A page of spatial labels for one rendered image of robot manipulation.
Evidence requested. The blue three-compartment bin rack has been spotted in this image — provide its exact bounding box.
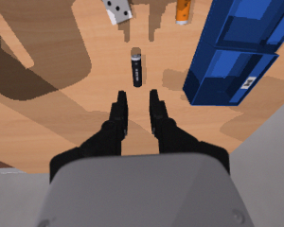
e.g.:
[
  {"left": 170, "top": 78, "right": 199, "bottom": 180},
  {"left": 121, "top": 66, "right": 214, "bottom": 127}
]
[{"left": 183, "top": 0, "right": 284, "bottom": 106}]

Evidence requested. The orange battery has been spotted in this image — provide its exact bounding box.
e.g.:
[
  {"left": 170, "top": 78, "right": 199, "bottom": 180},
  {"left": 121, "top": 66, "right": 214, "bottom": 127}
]
[{"left": 176, "top": 0, "right": 191, "bottom": 25}]

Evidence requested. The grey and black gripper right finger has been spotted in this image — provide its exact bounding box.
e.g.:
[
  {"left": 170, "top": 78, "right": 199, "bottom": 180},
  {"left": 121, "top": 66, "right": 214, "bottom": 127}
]
[{"left": 150, "top": 89, "right": 230, "bottom": 176}]

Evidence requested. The black aa battery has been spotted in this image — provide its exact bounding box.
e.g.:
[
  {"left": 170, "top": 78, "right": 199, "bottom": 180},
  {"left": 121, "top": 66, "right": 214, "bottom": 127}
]
[{"left": 131, "top": 54, "right": 142, "bottom": 88}]

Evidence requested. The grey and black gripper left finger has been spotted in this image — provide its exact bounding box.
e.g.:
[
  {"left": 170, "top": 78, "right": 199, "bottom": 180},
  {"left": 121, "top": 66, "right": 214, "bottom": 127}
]
[{"left": 49, "top": 91, "right": 129, "bottom": 183}]

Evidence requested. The white domino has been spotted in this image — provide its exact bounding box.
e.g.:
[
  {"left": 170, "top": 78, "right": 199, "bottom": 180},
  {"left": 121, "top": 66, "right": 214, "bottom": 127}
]
[{"left": 102, "top": 0, "right": 133, "bottom": 25}]

